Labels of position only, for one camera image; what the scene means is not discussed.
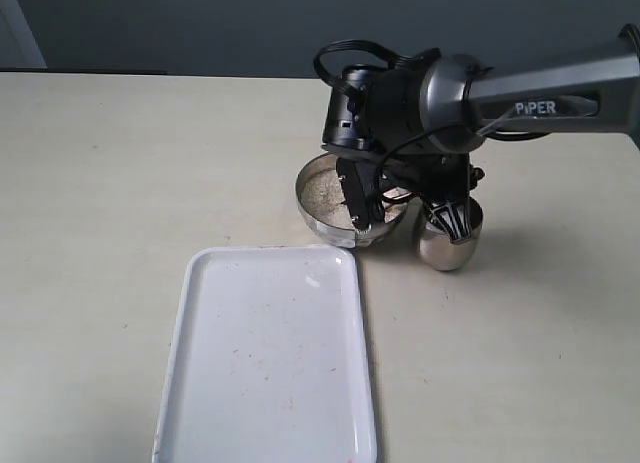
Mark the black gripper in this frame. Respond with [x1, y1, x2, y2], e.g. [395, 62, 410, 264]
[322, 65, 483, 244]

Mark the brown wooden spoon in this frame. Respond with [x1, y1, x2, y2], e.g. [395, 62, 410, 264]
[381, 187, 413, 205]

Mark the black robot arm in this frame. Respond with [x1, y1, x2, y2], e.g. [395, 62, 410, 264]
[313, 24, 639, 244]

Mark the small steel cup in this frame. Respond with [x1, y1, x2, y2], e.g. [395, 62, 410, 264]
[412, 198, 484, 272]

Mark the steel bowl of rice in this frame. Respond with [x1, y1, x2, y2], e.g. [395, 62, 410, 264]
[295, 153, 408, 249]

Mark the white plastic tray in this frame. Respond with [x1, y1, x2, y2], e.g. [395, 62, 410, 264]
[152, 245, 379, 462]

